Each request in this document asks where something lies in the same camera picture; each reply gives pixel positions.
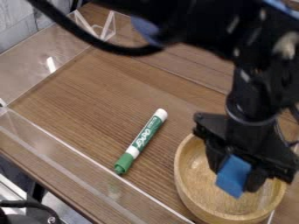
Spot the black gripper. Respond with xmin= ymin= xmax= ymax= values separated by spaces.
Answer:
xmin=192 ymin=112 xmax=299 ymax=193

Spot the blue foam block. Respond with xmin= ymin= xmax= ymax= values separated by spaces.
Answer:
xmin=216 ymin=156 xmax=251 ymax=199

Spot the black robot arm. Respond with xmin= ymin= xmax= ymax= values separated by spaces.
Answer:
xmin=91 ymin=0 xmax=299 ymax=195

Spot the brown wooden bowl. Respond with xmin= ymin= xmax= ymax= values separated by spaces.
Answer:
xmin=173 ymin=134 xmax=285 ymax=224

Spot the green dry erase marker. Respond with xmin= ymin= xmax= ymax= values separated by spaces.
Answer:
xmin=115 ymin=108 xmax=168 ymax=175

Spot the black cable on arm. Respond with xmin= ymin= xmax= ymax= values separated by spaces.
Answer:
xmin=26 ymin=0 xmax=164 ymax=57

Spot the clear acrylic tray wall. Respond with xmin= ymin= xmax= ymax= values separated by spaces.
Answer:
xmin=0 ymin=9 xmax=299 ymax=224

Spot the black metal table bracket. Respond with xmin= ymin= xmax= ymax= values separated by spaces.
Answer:
xmin=25 ymin=182 xmax=68 ymax=224

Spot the black cable lower left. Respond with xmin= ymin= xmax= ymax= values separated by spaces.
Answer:
xmin=0 ymin=199 xmax=60 ymax=224

